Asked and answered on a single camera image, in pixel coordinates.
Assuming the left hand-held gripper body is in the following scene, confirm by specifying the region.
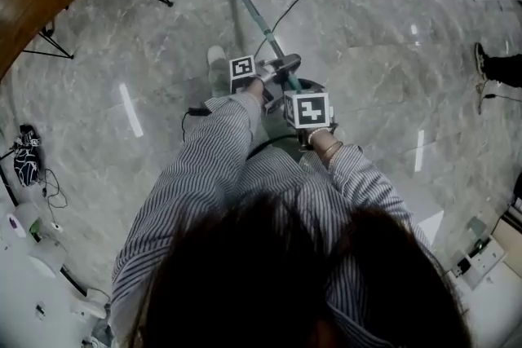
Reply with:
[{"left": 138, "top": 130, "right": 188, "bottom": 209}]
[{"left": 228, "top": 55, "right": 282, "bottom": 94}]

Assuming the gold bangle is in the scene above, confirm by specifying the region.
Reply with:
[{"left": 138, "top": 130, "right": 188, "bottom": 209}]
[{"left": 323, "top": 139, "right": 344, "bottom": 166}]

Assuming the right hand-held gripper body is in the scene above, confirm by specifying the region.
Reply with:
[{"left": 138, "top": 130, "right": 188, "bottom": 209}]
[{"left": 283, "top": 77, "right": 340, "bottom": 134}]

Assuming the person's right forearm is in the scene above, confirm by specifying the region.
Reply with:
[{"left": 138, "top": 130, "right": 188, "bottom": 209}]
[{"left": 305, "top": 128, "right": 409, "bottom": 225}]

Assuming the person's white shoe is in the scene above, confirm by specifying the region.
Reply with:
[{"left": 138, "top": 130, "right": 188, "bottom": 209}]
[{"left": 206, "top": 44, "right": 228, "bottom": 66}]

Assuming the white paper roll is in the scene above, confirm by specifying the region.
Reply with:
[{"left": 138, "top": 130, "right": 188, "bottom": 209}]
[{"left": 28, "top": 238, "right": 69, "bottom": 278}]

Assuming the white socket unit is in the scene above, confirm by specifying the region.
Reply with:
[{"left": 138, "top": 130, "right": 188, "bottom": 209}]
[{"left": 446, "top": 234, "right": 509, "bottom": 290}]

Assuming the black white patterned bag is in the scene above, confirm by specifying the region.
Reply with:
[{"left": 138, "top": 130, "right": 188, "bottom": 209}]
[{"left": 11, "top": 124, "right": 43, "bottom": 187}]

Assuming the person's striped shirt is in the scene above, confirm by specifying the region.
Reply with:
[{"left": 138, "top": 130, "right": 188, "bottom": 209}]
[{"left": 109, "top": 91, "right": 433, "bottom": 348}]

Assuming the person's grey trouser leg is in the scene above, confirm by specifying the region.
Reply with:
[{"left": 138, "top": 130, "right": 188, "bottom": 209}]
[{"left": 207, "top": 59, "right": 237, "bottom": 99}]

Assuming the white flat panel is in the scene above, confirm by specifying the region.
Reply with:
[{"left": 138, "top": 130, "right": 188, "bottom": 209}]
[{"left": 418, "top": 209, "right": 445, "bottom": 246}]

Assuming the white roll purple label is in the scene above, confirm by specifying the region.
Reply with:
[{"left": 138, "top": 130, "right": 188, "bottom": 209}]
[{"left": 6, "top": 202, "right": 42, "bottom": 241}]

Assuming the thin black cable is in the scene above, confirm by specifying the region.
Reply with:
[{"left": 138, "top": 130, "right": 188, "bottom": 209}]
[{"left": 40, "top": 168, "right": 69, "bottom": 211}]

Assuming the small grey green box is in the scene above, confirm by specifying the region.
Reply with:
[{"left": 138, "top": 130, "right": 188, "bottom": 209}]
[{"left": 466, "top": 216, "right": 487, "bottom": 236}]

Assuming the person's left forearm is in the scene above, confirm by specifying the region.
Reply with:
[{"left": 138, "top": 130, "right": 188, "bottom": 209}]
[{"left": 179, "top": 79, "right": 266, "bottom": 160}]

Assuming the white bead bracelet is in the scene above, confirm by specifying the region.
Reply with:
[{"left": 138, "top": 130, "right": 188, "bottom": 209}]
[{"left": 307, "top": 127, "right": 332, "bottom": 144}]

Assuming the black metal frame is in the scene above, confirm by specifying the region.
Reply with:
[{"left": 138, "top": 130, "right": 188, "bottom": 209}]
[{"left": 0, "top": 146, "right": 21, "bottom": 209}]

